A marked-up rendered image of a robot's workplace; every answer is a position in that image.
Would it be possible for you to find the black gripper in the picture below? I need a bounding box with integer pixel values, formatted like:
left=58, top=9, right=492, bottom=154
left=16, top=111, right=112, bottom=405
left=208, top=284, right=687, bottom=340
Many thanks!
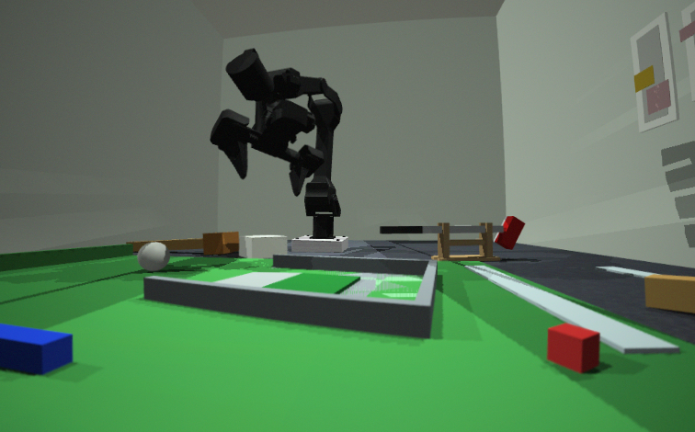
left=210, top=106, right=325, bottom=197

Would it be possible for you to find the red block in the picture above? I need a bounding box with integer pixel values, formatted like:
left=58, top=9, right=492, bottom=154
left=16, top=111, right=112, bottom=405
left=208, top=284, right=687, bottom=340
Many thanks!
left=547, top=323, right=600, bottom=374

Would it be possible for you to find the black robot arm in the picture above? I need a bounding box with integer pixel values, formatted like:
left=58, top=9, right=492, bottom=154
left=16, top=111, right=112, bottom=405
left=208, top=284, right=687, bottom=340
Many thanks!
left=225, top=48, right=342, bottom=239

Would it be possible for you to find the white golf ball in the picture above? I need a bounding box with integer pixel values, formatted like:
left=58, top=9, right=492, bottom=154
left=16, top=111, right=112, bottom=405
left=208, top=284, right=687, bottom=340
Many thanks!
left=138, top=242, right=170, bottom=271

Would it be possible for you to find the white flat bar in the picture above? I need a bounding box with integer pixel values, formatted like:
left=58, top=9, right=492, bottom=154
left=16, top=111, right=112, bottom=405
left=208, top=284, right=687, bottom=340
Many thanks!
left=465, top=266, right=680, bottom=354
left=595, top=267, right=655, bottom=278

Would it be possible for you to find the blue rectangular block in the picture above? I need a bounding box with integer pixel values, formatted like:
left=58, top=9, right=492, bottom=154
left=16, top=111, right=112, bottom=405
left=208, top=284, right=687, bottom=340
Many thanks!
left=0, top=324, right=74, bottom=375

